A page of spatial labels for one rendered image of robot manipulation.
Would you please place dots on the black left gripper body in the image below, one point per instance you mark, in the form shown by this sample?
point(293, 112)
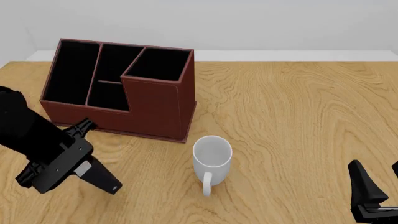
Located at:
point(79, 129)

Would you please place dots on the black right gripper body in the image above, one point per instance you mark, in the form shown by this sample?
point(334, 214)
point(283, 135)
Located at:
point(377, 213)

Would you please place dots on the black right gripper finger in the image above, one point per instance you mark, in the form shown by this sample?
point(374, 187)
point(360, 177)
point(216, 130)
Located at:
point(365, 184)
point(395, 169)

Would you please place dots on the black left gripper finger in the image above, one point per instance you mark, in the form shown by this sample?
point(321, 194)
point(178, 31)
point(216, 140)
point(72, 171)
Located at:
point(101, 178)

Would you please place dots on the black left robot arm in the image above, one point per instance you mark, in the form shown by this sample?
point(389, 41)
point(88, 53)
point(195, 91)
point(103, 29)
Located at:
point(21, 123)

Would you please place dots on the red-brown desk caddy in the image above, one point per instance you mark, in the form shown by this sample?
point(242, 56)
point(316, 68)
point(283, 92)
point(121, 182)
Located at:
point(155, 109)

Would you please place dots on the white ceramic mug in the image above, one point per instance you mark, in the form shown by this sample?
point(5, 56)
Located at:
point(213, 161)

